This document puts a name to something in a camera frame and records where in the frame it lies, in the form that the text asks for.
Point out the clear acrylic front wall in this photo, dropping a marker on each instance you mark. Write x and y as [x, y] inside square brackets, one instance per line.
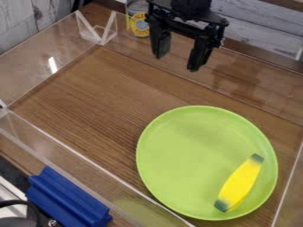
[33, 150]

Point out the clear acrylic triangle bracket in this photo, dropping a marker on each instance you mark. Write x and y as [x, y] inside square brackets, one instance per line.
[96, 34]

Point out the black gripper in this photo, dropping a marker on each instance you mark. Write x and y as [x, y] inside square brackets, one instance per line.
[190, 18]

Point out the yellow labelled tin can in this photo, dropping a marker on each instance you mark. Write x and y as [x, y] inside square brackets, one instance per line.
[136, 9]

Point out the green plate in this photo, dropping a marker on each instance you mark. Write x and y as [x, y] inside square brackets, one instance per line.
[188, 151]

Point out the yellow toy banana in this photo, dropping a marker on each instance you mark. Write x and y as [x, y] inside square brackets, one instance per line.
[239, 184]

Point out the blue plastic clamp block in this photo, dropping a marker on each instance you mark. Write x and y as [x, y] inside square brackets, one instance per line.
[65, 202]

